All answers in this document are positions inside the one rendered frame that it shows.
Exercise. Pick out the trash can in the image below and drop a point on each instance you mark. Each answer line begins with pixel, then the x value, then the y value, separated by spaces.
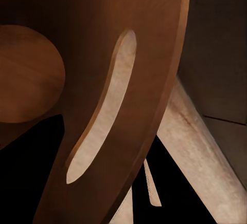
pixel 58 57

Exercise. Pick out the cabinet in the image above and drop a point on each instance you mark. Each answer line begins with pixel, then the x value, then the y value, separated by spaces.
pixel 213 70

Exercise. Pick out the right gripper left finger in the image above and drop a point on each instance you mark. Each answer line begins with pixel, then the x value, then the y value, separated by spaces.
pixel 25 165

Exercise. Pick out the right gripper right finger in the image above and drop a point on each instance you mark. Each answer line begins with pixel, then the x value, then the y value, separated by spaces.
pixel 180 203

